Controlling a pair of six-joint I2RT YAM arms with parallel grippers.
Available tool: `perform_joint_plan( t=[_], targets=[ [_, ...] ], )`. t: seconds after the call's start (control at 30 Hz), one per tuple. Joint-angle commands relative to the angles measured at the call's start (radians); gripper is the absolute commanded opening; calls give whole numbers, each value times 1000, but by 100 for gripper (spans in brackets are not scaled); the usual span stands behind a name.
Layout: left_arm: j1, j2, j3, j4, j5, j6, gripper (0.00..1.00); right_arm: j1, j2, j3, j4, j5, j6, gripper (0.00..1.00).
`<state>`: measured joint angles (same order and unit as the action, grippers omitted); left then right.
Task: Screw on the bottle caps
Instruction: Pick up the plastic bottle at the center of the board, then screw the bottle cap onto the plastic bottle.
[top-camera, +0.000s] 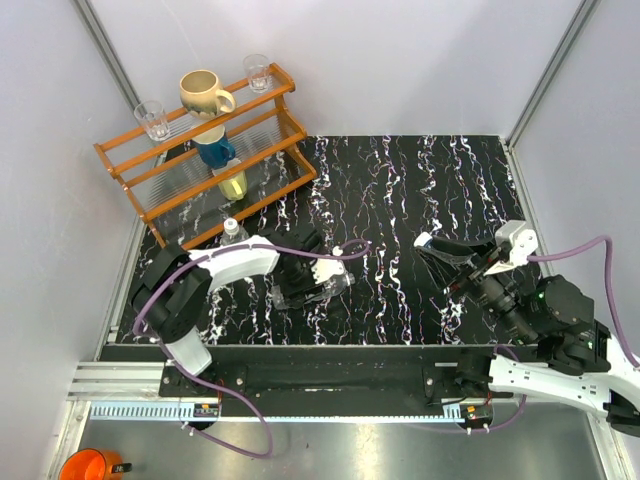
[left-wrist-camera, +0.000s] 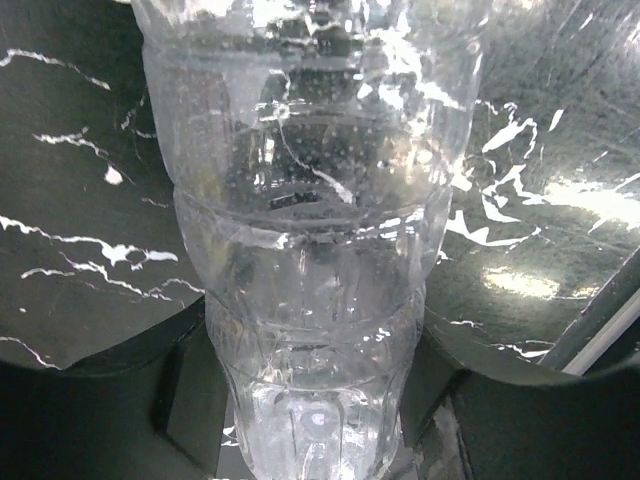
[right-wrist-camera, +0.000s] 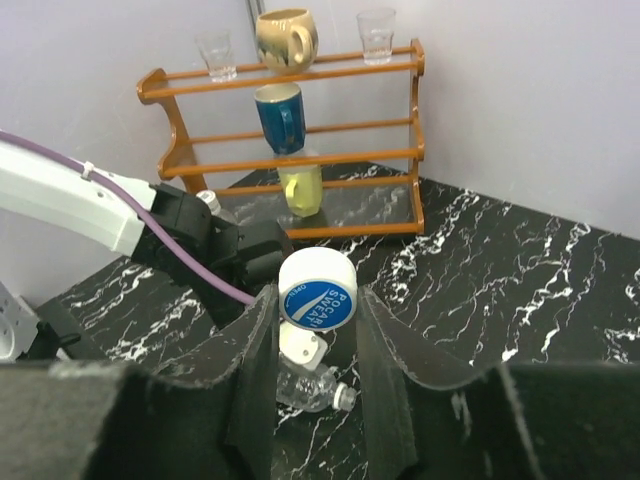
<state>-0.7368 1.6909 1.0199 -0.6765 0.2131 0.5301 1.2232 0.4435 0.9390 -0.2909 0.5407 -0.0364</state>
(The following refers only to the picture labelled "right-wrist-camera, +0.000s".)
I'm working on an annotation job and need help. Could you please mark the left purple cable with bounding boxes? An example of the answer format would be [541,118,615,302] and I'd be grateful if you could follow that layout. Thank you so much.
[0,128,259,306]

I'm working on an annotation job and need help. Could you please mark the clear drinking glass right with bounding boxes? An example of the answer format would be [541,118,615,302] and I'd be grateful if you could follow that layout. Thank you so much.
[356,7,396,66]

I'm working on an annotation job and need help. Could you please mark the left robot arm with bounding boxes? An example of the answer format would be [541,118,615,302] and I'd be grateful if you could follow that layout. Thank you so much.
[1,132,293,329]

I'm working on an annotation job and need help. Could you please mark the clear plastic bottle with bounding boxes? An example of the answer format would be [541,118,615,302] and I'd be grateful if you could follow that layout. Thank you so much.
[276,357,357,413]
[196,190,238,225]

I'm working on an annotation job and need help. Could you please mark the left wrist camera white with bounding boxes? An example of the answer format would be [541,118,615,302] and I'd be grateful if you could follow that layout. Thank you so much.
[279,322,328,371]

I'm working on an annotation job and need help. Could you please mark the white bottle cap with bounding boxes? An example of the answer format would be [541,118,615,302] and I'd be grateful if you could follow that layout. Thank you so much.
[278,247,358,332]
[196,190,221,213]

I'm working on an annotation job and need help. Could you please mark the orange wooden shelf rack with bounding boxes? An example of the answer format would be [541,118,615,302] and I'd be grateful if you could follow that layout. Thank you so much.
[137,38,426,239]

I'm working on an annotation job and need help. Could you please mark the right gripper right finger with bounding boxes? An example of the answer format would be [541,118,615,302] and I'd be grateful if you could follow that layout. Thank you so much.
[358,286,639,479]

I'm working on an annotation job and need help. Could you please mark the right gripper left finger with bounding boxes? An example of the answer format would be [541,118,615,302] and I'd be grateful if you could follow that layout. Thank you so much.
[1,285,279,479]

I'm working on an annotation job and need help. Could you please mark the beige ceramic mug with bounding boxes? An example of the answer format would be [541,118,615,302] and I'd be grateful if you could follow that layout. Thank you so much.
[255,8,319,75]

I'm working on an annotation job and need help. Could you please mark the clear drinking glass left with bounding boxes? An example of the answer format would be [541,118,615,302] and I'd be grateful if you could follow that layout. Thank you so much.
[195,30,237,83]

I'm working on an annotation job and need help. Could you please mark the clear drinking glass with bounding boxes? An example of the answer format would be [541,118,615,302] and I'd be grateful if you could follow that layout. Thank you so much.
[195,30,237,83]
[356,7,396,66]

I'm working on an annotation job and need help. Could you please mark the blue ceramic mug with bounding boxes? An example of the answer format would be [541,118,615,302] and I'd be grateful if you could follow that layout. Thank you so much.
[254,82,306,155]

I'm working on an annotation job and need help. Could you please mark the yellow ceramic mug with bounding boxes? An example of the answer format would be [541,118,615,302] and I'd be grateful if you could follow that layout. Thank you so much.
[278,165,323,218]

